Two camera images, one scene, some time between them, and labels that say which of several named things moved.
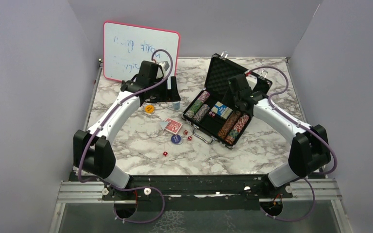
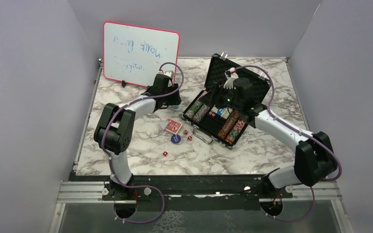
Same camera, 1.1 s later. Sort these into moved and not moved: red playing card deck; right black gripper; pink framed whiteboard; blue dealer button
Moved: right black gripper
Not moved: blue dealer button; pink framed whiteboard; red playing card deck
